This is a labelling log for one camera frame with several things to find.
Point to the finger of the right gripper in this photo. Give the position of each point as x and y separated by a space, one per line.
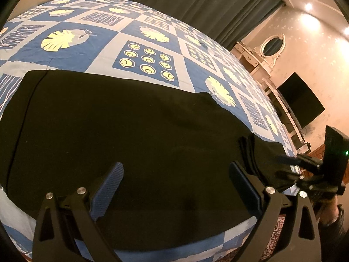
290 176
303 161

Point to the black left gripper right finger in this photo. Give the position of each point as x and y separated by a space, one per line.
299 239

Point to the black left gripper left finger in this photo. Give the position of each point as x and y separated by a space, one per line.
54 239

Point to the black studded pants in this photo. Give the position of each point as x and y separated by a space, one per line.
63 130

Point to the person's hand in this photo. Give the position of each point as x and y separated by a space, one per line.
330 213

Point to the black television screen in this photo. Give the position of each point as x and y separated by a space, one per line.
300 98

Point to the white vanity dresser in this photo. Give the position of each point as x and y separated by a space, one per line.
257 66

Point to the oval vanity mirror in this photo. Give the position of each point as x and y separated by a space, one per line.
272 48

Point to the dark green curtain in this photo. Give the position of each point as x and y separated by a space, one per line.
225 21

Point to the blue white patterned bedsheet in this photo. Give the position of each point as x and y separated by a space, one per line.
127 40

